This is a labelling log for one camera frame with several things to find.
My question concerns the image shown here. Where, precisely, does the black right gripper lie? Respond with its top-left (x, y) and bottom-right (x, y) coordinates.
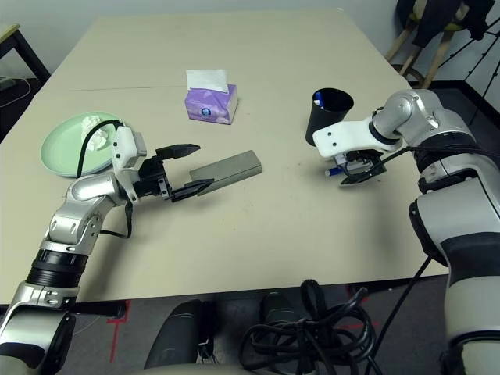
top-left (338, 149), bottom-right (388, 188)

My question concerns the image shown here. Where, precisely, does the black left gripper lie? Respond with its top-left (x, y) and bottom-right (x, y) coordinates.
top-left (134, 143), bottom-right (215, 203)

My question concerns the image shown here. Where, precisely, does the white tissue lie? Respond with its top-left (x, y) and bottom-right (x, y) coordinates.
top-left (80, 114), bottom-right (110, 152)

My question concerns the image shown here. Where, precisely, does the green plate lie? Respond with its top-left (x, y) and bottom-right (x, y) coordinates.
top-left (41, 112), bottom-right (126, 180)

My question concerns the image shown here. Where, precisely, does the purple tissue pack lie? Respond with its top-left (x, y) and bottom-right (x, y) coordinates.
top-left (184, 69), bottom-right (239, 126)

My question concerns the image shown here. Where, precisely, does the black cup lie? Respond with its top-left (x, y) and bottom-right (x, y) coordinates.
top-left (305, 88), bottom-right (355, 148)

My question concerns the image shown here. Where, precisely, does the black low platform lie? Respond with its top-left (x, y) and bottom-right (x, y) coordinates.
top-left (429, 80), bottom-right (500, 127)

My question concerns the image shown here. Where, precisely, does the wooden stool yellow seat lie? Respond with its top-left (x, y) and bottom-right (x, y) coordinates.
top-left (386, 0), bottom-right (470, 89)

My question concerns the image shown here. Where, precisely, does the black tripod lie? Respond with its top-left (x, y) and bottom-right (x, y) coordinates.
top-left (448, 19), bottom-right (500, 98)

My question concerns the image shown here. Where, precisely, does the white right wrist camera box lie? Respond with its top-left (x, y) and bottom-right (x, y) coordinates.
top-left (312, 119), bottom-right (405, 159)

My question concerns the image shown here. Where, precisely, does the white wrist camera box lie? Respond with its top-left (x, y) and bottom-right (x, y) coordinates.
top-left (111, 124), bottom-right (148, 204)
top-left (312, 119), bottom-right (405, 159)

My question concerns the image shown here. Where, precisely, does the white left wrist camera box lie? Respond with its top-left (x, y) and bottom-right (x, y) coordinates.
top-left (111, 124), bottom-right (148, 204)

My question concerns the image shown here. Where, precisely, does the black cable bundle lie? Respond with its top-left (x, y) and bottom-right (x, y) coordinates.
top-left (238, 279), bottom-right (382, 375)

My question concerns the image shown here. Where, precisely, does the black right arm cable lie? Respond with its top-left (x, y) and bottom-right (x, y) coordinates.
top-left (366, 144), bottom-right (434, 375)

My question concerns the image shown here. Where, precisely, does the grey power adapter white cable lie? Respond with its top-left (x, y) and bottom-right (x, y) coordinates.
top-left (0, 76), bottom-right (31, 109)

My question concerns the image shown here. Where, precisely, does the beige side table black frame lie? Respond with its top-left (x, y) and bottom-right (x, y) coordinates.
top-left (0, 23), bottom-right (52, 83)

